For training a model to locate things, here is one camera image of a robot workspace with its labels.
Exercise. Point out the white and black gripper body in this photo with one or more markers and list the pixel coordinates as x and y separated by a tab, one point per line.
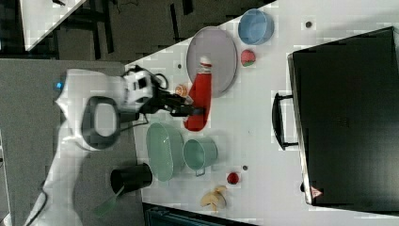
139	87

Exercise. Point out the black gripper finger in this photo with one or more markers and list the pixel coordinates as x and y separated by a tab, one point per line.
172	99
186	111

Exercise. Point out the red ketchup bottle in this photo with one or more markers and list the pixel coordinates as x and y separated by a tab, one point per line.
201	94

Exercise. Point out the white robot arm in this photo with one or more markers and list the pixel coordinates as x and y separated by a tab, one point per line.
95	105

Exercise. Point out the green metal strainer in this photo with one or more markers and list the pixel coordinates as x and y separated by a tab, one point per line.
165	150

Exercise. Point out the orange slice toy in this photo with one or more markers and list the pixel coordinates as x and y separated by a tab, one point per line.
181	90

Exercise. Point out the green metal cup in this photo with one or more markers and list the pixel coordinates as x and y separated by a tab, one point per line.
200	153

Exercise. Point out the grey round plate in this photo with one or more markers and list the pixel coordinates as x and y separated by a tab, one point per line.
218	46

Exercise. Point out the black cylinder lower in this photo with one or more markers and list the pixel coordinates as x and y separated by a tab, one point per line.
131	178

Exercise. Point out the small red toy fruit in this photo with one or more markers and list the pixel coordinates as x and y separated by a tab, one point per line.
233	178

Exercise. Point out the red toy strawberry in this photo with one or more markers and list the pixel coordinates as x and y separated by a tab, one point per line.
247	58

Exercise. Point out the blue bowl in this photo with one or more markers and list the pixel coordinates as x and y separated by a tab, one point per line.
256	27

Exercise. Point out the green flat tool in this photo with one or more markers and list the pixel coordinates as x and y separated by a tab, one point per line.
107	206

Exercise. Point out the black toaster oven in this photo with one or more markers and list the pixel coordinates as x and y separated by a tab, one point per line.
345	96

